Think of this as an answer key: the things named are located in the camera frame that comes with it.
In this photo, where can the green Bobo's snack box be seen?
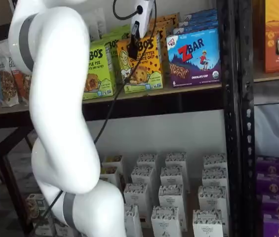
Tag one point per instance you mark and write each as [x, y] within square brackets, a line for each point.
[117, 30]
[99, 74]
[112, 44]

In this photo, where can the wooden shelf board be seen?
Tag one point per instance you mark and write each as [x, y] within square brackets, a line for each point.
[272, 76]
[154, 92]

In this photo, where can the white pouch small print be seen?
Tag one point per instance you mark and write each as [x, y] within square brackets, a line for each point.
[96, 24]

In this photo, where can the white carton colourful top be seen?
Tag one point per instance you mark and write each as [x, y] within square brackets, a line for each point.
[112, 163]
[108, 175]

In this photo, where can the Purely Elizabeth bag orange label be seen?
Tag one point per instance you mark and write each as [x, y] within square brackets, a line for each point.
[20, 84]

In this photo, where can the blue Zbar box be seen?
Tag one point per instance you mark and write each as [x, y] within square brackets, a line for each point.
[193, 61]
[198, 21]
[201, 13]

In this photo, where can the black metal shelf rack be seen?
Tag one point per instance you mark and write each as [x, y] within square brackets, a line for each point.
[249, 148]
[230, 123]

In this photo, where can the white carton speckled top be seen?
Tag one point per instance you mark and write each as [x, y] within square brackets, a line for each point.
[136, 197]
[142, 176]
[147, 160]
[133, 222]
[215, 160]
[165, 222]
[212, 198]
[176, 160]
[172, 176]
[171, 197]
[207, 224]
[214, 177]

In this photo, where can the Purely Elizabeth bag blue label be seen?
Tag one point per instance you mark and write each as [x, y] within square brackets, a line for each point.
[3, 84]

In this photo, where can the white small carton boxes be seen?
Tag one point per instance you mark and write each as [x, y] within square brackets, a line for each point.
[191, 201]

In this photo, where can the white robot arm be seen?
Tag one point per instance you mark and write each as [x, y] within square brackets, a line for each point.
[55, 98]

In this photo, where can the orange Bobo's snack box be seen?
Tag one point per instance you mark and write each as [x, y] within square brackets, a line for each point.
[149, 74]
[160, 30]
[169, 19]

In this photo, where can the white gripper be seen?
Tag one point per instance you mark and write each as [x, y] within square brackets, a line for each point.
[145, 17]

